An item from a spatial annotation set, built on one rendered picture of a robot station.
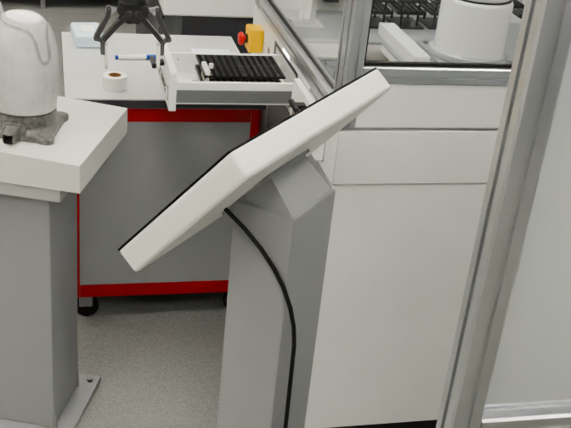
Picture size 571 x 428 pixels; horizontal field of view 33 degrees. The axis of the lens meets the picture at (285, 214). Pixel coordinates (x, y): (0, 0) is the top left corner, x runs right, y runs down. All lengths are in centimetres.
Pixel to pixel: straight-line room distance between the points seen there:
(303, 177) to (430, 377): 112
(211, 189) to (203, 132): 144
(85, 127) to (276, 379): 91
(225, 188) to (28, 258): 109
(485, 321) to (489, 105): 127
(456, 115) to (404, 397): 82
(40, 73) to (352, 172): 75
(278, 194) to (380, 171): 70
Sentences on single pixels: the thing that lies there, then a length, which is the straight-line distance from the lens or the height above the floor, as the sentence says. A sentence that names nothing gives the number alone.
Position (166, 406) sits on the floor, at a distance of 281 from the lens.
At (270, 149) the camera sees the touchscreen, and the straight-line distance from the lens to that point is 146.
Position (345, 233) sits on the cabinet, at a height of 67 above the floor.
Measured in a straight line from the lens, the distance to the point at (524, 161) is 103.
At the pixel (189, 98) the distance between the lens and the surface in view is 257.
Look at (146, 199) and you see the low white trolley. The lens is 295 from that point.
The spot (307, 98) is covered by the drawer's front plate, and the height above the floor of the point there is 93.
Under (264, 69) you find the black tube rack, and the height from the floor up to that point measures 90.
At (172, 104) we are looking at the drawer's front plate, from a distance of 255.
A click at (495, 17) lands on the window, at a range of 227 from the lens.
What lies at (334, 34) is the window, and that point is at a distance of 233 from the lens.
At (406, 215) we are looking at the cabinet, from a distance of 237.
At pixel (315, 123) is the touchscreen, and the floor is 118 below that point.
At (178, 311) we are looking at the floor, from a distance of 321.
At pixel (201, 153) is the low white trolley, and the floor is 58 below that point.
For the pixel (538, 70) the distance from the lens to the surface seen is 99.
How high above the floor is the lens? 176
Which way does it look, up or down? 27 degrees down
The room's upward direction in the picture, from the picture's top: 6 degrees clockwise
